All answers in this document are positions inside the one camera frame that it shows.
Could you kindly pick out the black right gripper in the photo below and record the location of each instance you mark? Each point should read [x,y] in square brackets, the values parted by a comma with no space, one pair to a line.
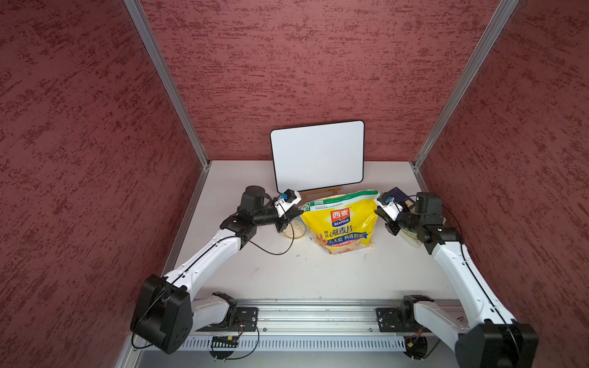
[390,224]

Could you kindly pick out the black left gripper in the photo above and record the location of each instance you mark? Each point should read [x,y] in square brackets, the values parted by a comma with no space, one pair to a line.
[286,218]

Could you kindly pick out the yellow oats bag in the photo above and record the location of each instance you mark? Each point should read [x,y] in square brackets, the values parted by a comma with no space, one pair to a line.
[342,223]

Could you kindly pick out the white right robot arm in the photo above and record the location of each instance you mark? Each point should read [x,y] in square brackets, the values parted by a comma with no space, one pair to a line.
[490,335]

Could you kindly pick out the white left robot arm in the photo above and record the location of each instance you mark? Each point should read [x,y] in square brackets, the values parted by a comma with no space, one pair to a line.
[167,309]

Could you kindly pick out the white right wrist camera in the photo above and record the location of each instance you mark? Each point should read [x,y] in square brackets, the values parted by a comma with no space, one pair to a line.
[391,208]

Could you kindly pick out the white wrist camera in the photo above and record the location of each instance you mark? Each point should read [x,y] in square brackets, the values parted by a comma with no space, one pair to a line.
[287,200]
[391,208]

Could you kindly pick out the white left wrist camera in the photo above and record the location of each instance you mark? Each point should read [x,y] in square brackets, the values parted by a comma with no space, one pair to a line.
[287,200]

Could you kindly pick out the white board black frame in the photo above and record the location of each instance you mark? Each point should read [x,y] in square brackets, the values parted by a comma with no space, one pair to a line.
[318,156]

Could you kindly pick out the aluminium mounting rail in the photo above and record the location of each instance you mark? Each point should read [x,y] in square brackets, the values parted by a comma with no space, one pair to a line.
[355,317]

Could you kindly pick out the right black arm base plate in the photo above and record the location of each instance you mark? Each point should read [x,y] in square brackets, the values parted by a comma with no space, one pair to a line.
[398,320]

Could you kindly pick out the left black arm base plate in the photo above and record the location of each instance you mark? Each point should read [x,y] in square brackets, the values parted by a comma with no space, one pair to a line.
[243,319]

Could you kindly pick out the right aluminium corner post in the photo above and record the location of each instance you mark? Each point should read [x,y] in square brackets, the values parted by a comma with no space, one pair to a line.
[493,30]

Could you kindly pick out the aluminium corner post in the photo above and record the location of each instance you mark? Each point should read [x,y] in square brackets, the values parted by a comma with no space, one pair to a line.
[493,30]
[148,38]

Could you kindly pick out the left aluminium corner post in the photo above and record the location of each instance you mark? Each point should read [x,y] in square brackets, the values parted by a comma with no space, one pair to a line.
[148,38]

